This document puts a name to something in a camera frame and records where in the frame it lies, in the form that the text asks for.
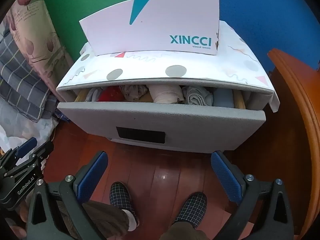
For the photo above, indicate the green foam wall mat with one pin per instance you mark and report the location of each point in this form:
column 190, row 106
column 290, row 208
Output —
column 75, row 12

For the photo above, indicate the light blue underwear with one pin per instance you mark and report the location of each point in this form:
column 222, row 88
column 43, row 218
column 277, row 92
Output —
column 223, row 98

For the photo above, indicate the pale blue cloth bundle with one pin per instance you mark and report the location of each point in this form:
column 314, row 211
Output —
column 93, row 95

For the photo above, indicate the floral beige curtain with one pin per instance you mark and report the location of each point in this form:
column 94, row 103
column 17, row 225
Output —
column 32, row 37

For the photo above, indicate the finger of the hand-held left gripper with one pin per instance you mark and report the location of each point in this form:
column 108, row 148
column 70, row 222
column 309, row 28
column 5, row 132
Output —
column 42, row 151
column 25, row 145

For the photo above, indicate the person's left checked slipper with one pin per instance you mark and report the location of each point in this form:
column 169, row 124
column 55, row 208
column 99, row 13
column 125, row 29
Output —
column 120, row 197

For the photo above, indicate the light grey underwear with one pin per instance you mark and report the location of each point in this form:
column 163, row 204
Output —
column 197, row 97

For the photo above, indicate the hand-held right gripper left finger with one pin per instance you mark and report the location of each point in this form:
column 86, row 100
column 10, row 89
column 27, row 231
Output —
column 92, row 172

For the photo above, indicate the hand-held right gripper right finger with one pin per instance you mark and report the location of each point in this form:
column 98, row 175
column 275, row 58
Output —
column 225, row 177

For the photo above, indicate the beige grey underwear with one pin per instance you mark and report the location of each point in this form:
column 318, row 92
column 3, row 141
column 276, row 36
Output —
column 132, row 91

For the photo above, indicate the grey plaid blanket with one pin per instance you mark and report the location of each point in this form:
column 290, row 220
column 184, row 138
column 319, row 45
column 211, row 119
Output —
column 17, row 62

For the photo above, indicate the grey nightstand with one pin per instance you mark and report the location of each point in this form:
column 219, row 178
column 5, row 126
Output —
column 258, row 98

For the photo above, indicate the wooden drawer with grey front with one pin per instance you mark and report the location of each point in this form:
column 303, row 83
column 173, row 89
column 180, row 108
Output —
column 200, row 127

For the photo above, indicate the red cloth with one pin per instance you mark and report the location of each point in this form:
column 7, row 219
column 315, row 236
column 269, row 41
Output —
column 108, row 95

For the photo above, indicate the white patterned bedsheet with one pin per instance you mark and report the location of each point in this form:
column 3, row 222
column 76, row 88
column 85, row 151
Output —
column 25, row 127

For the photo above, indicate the orange wooden furniture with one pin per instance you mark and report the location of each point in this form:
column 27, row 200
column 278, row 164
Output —
column 295, row 92

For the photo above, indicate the person's right leg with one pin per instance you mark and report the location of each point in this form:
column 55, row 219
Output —
column 180, row 232

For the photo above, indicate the person's right checked slipper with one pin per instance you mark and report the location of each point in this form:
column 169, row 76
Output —
column 193, row 206

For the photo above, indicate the pale beige underwear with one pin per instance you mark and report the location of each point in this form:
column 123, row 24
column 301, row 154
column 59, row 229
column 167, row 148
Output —
column 166, row 93

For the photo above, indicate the person's checked slipper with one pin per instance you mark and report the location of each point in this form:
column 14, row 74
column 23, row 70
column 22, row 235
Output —
column 120, row 197
column 193, row 206

